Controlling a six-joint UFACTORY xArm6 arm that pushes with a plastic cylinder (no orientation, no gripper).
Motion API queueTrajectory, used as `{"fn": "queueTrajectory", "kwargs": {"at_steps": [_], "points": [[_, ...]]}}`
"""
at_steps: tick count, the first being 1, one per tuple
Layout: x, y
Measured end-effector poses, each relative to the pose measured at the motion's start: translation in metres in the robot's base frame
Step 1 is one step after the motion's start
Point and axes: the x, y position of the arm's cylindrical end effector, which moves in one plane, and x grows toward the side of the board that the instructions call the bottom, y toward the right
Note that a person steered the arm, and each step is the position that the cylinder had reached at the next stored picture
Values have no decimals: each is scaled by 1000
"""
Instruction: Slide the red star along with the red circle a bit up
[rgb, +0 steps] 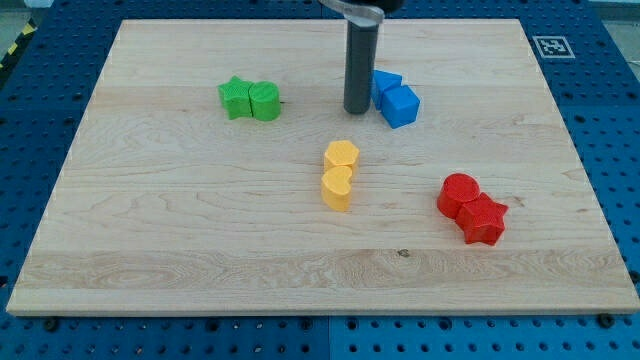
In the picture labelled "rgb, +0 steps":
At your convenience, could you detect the blue triangle block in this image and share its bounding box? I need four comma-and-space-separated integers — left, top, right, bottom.
370, 70, 402, 111

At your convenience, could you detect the green cylinder block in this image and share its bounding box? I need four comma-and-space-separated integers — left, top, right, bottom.
249, 81, 281, 121

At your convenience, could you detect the black robot end mount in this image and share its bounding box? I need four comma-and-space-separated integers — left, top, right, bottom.
319, 0, 405, 25

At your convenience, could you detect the yellow heart block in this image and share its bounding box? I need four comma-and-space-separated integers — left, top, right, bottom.
321, 166, 353, 212

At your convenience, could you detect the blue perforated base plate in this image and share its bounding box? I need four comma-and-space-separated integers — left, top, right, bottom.
1, 0, 639, 359

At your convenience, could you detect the light wooden board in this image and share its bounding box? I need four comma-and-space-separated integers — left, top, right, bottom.
7, 19, 639, 317

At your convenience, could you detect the white fiducial marker tag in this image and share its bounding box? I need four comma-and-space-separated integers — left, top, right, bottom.
533, 35, 575, 59

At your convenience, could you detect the yellow black hazard tape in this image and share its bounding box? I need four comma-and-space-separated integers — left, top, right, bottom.
1, 18, 38, 71

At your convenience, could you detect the red star block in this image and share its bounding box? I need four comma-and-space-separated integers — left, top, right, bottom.
455, 193, 509, 246

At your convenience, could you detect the green star block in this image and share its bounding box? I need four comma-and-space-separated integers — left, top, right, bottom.
217, 76, 253, 120

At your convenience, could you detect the yellow hexagon block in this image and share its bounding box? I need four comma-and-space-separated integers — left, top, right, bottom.
323, 140, 360, 176

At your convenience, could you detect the red cylinder block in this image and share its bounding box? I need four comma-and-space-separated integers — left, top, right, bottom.
436, 173, 480, 219

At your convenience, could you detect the blue cube block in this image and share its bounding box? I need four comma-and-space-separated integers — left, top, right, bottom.
381, 85, 420, 129

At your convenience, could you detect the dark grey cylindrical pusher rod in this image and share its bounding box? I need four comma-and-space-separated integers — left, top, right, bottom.
343, 21, 379, 114

